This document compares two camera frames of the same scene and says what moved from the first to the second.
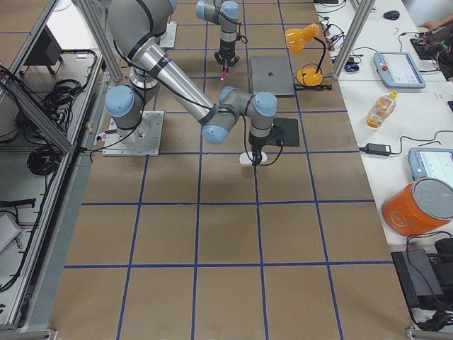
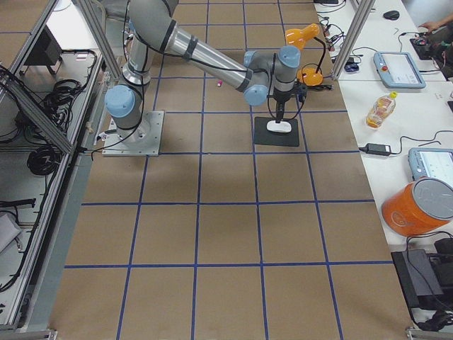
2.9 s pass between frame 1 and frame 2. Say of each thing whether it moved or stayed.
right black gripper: moved
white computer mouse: moved
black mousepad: stayed
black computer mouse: stayed
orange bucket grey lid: stayed
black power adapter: stayed
